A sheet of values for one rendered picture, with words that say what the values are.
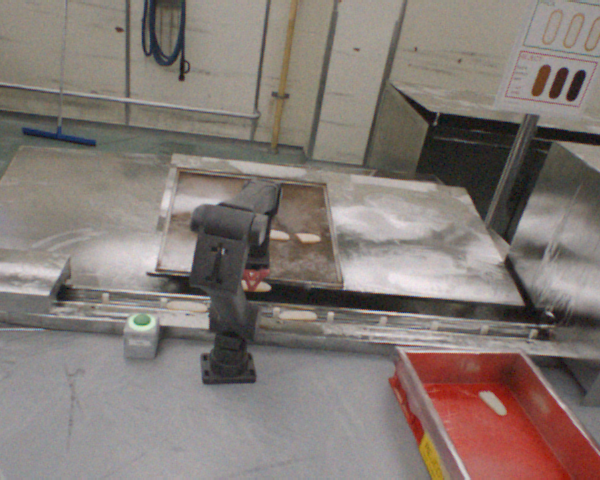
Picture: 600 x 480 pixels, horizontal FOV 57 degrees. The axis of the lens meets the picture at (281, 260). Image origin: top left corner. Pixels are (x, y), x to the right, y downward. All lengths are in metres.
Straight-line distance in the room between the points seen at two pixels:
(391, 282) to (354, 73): 3.30
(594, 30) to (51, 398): 1.91
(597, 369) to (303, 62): 3.93
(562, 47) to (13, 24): 4.17
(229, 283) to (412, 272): 0.88
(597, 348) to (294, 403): 0.72
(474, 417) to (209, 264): 0.75
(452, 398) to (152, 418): 0.67
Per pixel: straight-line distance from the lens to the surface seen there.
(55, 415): 1.18
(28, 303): 1.35
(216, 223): 0.83
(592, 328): 1.49
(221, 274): 0.83
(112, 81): 5.07
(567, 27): 2.11
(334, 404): 1.24
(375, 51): 4.70
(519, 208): 3.45
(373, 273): 1.57
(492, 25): 5.28
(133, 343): 1.26
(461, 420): 1.31
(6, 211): 1.91
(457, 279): 1.66
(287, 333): 1.32
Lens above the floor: 1.67
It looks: 30 degrees down
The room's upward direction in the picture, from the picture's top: 10 degrees clockwise
